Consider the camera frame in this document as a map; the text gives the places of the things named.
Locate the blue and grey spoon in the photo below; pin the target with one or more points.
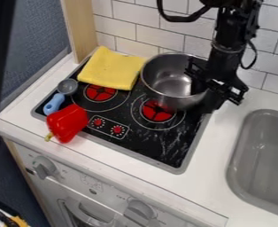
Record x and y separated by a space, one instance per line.
54 102

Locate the silver pot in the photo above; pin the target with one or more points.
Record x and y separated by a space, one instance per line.
165 79

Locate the red toy pepper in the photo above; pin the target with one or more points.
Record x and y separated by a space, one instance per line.
66 122

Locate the yellow cloth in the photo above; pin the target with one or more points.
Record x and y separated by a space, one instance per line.
110 69

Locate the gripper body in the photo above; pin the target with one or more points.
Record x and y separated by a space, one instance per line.
224 82

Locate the toy sink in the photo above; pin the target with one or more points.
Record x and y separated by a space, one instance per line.
263 165

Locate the toy stove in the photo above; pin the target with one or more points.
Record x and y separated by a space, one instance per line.
165 144

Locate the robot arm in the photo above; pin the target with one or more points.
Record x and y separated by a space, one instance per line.
232 32

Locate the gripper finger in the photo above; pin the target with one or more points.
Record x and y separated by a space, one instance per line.
214 100
198 85

